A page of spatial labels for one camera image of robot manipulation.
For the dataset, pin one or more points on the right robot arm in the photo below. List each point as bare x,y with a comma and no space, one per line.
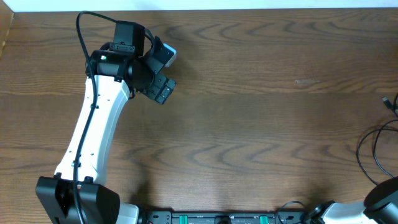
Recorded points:
379,207

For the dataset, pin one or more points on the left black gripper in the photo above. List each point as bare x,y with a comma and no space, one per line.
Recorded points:
162,88

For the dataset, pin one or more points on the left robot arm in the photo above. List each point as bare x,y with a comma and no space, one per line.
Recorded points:
130,64

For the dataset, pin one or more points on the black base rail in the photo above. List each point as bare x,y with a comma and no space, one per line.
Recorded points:
224,217

